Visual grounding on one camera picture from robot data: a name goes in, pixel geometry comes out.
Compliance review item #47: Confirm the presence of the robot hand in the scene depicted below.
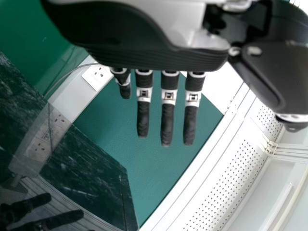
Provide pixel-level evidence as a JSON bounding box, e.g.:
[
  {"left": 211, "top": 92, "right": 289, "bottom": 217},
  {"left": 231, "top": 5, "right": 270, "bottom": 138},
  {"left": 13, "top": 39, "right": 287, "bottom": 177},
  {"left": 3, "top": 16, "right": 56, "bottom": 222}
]
[{"left": 40, "top": 0, "right": 308, "bottom": 148}]

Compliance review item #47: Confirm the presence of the white socket strip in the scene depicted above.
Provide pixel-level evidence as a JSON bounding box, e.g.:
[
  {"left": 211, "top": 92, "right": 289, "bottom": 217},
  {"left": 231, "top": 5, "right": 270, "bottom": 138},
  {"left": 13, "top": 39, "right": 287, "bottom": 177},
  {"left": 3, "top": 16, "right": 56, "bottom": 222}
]
[{"left": 81, "top": 64, "right": 114, "bottom": 91}]

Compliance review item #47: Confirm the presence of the thin grey cable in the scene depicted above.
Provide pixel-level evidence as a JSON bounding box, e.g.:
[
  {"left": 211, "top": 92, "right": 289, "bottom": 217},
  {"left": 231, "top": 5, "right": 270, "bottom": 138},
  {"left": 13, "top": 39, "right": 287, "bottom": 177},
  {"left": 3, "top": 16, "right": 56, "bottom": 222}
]
[{"left": 45, "top": 62, "right": 100, "bottom": 98}]

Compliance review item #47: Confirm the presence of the white perforated cable duct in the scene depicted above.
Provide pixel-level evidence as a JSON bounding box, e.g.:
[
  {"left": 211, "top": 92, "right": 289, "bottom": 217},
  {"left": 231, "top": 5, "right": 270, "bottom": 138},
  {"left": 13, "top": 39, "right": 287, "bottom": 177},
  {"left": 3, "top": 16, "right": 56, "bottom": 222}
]
[
  {"left": 141, "top": 113, "right": 280, "bottom": 231},
  {"left": 249, "top": 100, "right": 288, "bottom": 145}
]

